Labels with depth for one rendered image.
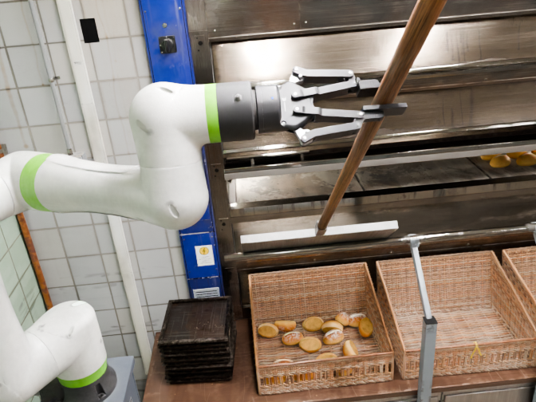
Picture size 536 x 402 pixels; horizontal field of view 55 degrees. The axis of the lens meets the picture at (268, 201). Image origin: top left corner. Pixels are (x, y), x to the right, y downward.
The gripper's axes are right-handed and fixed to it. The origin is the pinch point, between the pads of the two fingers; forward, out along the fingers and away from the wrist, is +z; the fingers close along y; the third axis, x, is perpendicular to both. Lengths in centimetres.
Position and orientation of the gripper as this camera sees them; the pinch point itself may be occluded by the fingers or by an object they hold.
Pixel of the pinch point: (381, 99)
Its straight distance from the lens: 86.0
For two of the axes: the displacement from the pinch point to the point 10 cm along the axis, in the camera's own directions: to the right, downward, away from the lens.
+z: 10.0, -0.9, 0.4
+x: 0.1, -2.7, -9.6
